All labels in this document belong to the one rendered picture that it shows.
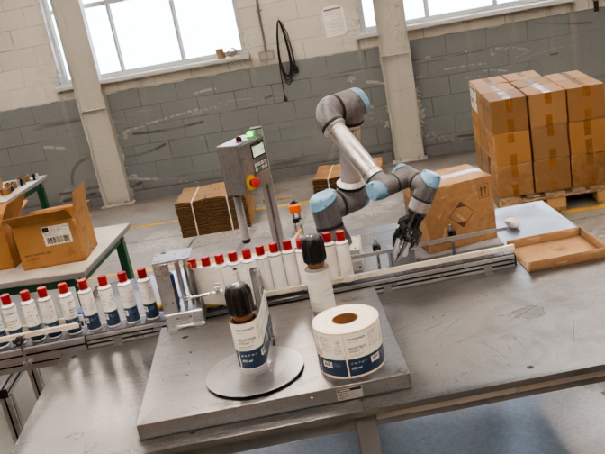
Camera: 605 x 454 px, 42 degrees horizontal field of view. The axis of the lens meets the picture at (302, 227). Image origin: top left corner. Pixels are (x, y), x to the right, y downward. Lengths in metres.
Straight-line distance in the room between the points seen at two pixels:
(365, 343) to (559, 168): 4.07
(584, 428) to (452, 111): 5.46
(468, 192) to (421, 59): 5.02
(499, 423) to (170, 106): 5.98
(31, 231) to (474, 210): 2.34
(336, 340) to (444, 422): 1.12
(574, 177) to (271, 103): 3.42
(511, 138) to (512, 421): 3.16
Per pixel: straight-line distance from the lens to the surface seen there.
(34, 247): 4.41
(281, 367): 2.43
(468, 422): 3.29
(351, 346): 2.28
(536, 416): 3.30
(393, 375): 2.31
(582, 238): 3.29
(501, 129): 6.03
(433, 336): 2.61
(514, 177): 6.13
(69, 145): 8.92
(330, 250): 2.94
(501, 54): 8.24
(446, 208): 3.20
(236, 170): 2.86
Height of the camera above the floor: 2.00
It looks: 17 degrees down
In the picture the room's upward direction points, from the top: 11 degrees counter-clockwise
